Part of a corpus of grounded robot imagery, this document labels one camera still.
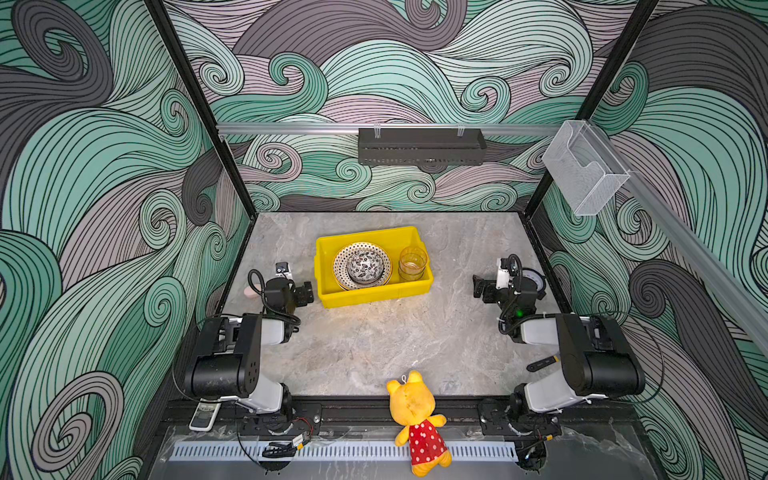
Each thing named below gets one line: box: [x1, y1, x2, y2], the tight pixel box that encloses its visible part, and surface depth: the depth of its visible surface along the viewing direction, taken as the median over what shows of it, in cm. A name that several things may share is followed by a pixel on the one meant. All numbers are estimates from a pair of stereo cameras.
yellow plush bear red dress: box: [386, 370, 453, 477], surface depth 70 cm
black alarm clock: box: [521, 267, 547, 300], surface depth 100 cm
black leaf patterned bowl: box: [346, 250, 385, 285], surface depth 94 cm
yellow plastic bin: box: [314, 226, 434, 309], surface depth 97 cm
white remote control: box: [189, 398, 222, 432], surface depth 74 cm
